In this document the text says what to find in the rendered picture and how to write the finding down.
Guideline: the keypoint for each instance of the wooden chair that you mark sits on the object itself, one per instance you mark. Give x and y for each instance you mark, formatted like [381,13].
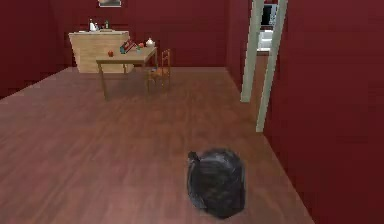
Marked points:
[162,70]

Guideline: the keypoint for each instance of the white teapot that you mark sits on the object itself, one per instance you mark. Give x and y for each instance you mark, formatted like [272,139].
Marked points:
[150,42]

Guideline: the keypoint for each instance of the teal cup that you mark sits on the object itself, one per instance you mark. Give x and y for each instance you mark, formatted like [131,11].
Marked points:
[138,49]

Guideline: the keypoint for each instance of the wooden dining table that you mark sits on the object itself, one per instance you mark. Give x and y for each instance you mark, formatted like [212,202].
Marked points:
[128,58]

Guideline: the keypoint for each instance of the red and teal book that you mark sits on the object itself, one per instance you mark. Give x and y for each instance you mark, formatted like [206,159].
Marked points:
[128,46]

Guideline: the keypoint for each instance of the red apple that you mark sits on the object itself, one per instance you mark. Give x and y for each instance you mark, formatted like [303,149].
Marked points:
[110,53]

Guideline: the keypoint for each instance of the white kitchen cupboard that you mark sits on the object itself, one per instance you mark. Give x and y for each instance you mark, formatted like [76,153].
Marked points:
[265,39]

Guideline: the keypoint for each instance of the light wooden counter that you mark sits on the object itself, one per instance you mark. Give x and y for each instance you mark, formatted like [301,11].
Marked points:
[96,50]

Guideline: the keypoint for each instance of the green bottle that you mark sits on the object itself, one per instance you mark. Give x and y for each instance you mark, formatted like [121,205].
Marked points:
[106,24]

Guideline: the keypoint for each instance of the white kettle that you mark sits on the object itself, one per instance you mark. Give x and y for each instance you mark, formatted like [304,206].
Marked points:
[92,26]

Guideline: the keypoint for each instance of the pale green door frame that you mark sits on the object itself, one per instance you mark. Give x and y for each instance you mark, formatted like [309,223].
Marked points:
[265,66]

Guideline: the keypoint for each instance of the framed wall picture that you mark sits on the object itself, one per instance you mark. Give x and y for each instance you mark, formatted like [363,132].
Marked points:
[109,2]

